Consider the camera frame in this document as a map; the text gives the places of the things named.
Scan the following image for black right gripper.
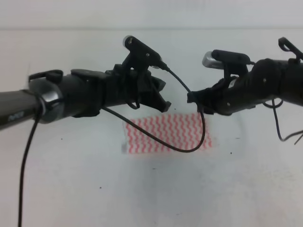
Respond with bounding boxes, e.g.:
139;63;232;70
187;75;256;116

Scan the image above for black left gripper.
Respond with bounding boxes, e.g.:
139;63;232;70
101;64;171;113

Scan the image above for pink white wavy striped towel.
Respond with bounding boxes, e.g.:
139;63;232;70
122;112;203;154

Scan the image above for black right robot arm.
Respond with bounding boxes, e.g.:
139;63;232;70
187;59;303;116

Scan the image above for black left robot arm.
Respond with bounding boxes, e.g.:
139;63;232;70
0;64;171;129

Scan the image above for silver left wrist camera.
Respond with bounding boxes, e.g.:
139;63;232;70
123;35;163;70

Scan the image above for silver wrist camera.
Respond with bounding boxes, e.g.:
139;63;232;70
202;50;254;79
123;35;163;70

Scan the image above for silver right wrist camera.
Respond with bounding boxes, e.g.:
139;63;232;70
202;50;254;79

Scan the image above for black right camera cable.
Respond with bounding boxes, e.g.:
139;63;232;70
248;36;303;145

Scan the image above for black camera cable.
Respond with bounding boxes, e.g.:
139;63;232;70
18;60;205;227
248;36;303;145

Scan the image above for black left camera cable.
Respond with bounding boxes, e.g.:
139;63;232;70
18;60;205;227

